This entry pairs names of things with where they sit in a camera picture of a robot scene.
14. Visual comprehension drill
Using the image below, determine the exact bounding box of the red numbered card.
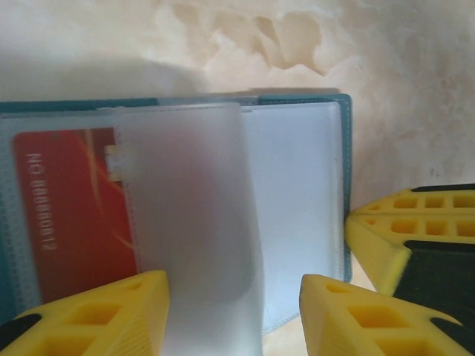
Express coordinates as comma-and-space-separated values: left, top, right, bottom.
12, 127, 140, 303

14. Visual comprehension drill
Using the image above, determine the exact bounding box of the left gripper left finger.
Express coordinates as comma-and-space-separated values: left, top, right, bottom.
0, 269, 171, 356

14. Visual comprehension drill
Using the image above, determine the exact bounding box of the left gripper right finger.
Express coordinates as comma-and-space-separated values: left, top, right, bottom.
298, 273, 475, 356

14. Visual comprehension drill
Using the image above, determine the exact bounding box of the teal card holder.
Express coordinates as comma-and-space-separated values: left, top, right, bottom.
0, 92, 353, 356

